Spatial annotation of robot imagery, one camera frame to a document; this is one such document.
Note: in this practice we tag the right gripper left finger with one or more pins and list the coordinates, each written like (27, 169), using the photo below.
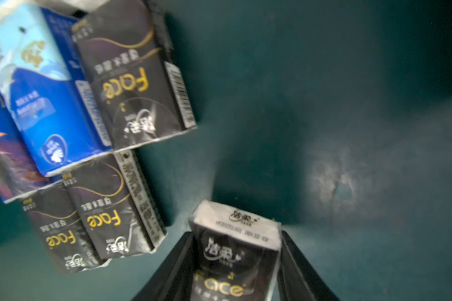
(173, 279)

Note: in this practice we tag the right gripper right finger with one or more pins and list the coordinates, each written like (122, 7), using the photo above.
(297, 279)

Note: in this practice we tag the black Face tissue pack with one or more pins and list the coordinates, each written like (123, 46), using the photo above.
(55, 220)
(114, 202)
(238, 253)
(127, 56)

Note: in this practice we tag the dark blue tissue pack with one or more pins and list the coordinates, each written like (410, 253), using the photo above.
(19, 176)

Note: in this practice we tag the blue pocket tissue pack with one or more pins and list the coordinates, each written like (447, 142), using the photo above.
(45, 89)

